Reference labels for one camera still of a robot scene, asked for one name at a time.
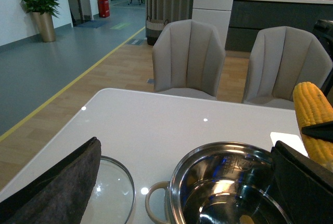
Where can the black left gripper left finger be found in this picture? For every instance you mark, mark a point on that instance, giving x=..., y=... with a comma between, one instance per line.
x=59, y=195

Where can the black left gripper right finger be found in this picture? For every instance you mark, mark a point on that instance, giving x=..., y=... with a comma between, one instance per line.
x=304, y=187

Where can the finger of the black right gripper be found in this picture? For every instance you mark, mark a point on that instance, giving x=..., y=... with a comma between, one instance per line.
x=321, y=131

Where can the yellow corn cob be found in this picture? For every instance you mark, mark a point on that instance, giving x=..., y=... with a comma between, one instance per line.
x=312, y=107

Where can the glass pot lid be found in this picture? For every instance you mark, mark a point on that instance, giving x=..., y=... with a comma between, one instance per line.
x=113, y=196

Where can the white electric cooking pot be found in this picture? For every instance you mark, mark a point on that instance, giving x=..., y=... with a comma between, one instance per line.
x=221, y=182

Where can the gold plant pot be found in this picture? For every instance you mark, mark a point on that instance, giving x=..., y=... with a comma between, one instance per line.
x=45, y=26

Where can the right beige upholstered chair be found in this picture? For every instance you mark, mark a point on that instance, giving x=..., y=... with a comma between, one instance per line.
x=281, y=58

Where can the beige upholstered chair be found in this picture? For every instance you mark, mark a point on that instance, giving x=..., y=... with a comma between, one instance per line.
x=188, y=58
x=281, y=58

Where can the dark kitchen counter cabinet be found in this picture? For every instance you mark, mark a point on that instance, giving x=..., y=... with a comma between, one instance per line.
x=248, y=17

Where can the left beige upholstered chair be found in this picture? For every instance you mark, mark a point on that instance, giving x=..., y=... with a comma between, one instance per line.
x=188, y=58

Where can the white pillar cabinet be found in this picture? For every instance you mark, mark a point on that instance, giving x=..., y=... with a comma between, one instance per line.
x=215, y=12

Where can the woven laundry basket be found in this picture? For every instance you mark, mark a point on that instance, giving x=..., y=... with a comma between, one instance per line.
x=153, y=29

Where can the green potted plant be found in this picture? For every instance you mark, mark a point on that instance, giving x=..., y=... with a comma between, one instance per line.
x=41, y=6

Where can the red bin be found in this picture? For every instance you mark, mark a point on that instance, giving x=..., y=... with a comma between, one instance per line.
x=103, y=8

